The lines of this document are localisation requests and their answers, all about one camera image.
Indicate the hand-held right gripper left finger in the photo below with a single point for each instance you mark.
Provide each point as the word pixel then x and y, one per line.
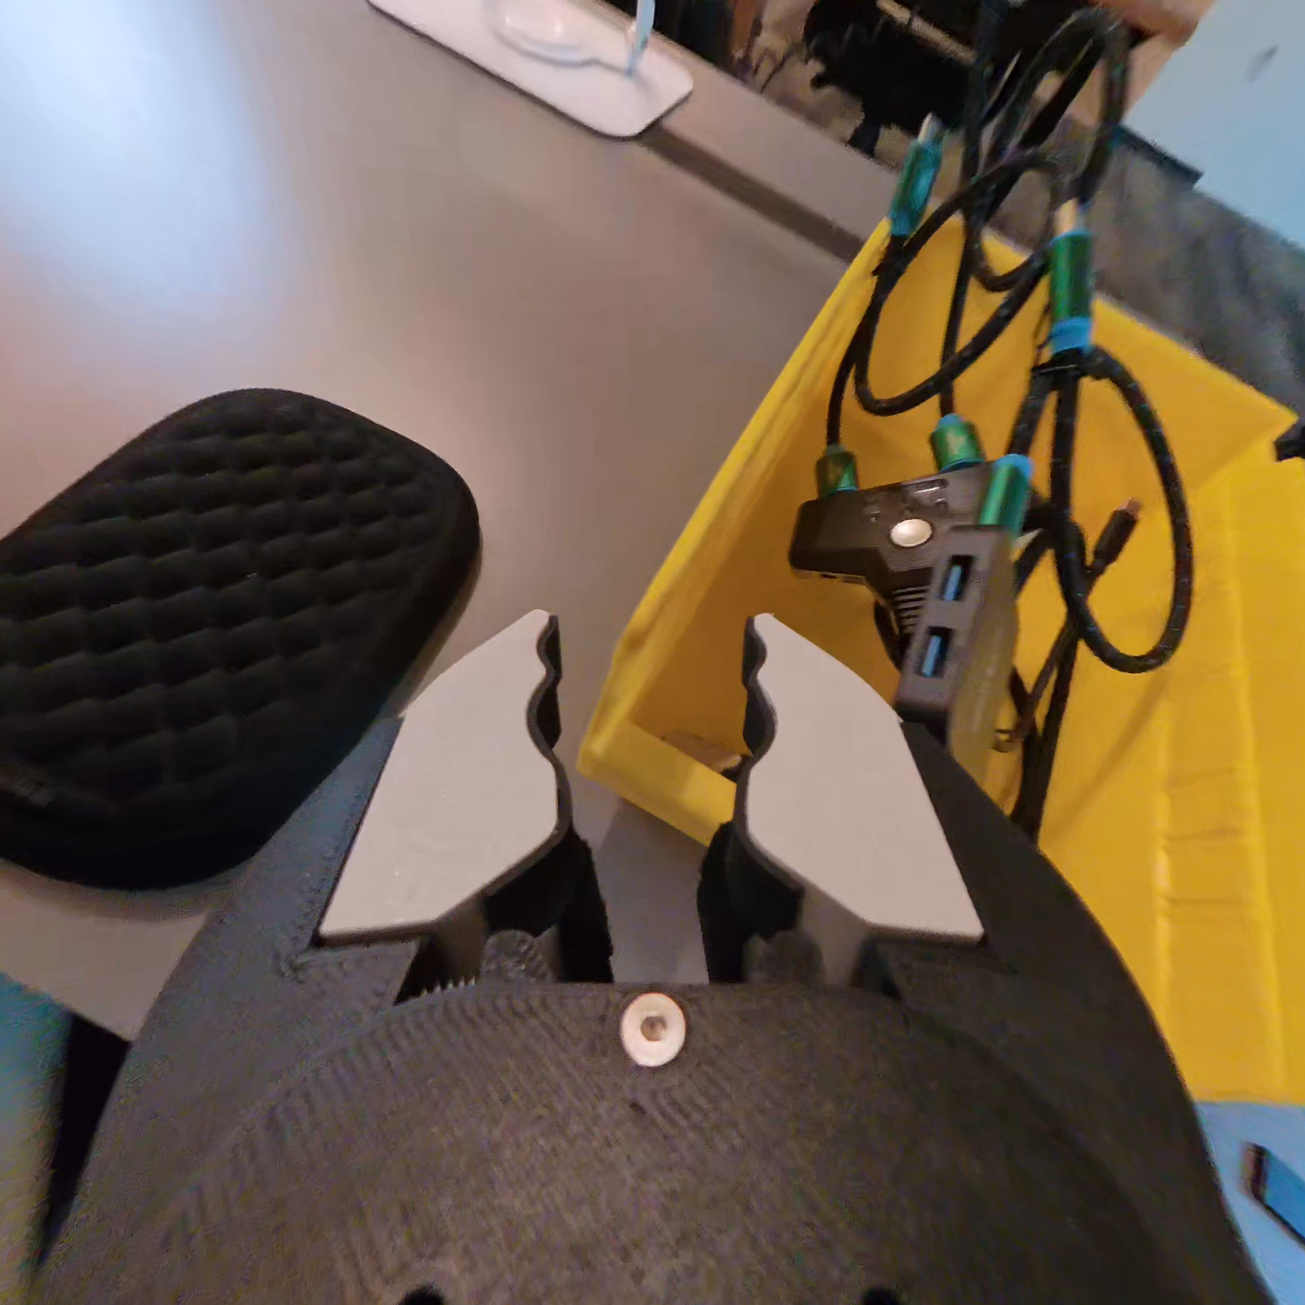
pixel 458 796

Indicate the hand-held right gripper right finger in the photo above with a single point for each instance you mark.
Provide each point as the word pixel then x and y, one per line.
pixel 856 806

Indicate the black usb hub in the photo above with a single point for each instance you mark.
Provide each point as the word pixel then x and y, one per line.
pixel 968 653

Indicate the yellow plastic bin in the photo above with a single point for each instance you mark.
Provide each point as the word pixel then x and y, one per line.
pixel 1202 868

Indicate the black wrist rest pad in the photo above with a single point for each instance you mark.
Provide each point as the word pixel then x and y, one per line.
pixel 223 633

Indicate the black hdmi switch box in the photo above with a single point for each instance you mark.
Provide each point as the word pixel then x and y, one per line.
pixel 845 535

